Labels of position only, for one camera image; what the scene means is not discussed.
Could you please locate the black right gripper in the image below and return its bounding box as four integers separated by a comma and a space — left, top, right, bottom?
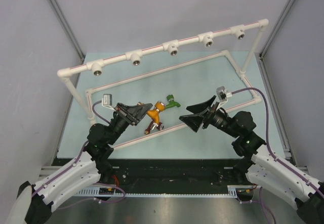
179, 96, 240, 139

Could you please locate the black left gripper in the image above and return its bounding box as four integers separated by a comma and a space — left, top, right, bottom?
107, 102, 152, 145

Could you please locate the yellow water faucet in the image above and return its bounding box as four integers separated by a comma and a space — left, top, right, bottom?
137, 101, 166, 125

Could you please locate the white PVC pipe frame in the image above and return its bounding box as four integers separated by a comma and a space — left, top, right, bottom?
57, 18, 269, 149

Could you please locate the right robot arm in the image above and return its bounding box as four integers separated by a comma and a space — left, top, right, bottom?
179, 97, 323, 223

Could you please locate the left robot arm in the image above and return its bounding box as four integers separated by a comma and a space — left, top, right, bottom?
9, 103, 152, 223

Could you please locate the green water faucet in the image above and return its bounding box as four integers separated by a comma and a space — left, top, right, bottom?
166, 95, 181, 109

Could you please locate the dark red water faucet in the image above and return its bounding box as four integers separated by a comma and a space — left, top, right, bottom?
144, 122, 164, 135

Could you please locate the light blue table mat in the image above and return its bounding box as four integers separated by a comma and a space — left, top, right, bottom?
57, 51, 285, 159

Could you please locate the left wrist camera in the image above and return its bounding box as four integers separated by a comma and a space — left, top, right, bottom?
101, 94, 112, 108

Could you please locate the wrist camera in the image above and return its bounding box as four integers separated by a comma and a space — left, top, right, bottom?
216, 86, 232, 106
101, 94, 112, 108

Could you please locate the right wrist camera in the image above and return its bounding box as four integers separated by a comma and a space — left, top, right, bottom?
216, 86, 232, 106

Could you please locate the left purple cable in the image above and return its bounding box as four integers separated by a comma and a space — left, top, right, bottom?
91, 101, 112, 125

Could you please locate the purple cable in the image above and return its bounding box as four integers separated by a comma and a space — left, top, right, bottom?
91, 101, 112, 125
227, 87, 279, 164

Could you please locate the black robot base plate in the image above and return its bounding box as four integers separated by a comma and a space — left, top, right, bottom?
100, 159, 251, 195

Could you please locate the aluminium frame post right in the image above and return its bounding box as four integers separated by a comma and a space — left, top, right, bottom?
260, 0, 308, 58

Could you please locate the aluminium frame post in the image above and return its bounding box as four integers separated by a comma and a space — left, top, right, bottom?
47, 0, 85, 61
260, 0, 308, 58

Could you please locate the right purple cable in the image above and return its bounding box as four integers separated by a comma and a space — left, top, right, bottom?
227, 87, 279, 164

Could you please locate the aluminium frame post left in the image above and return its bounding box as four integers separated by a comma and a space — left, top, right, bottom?
47, 0, 85, 61

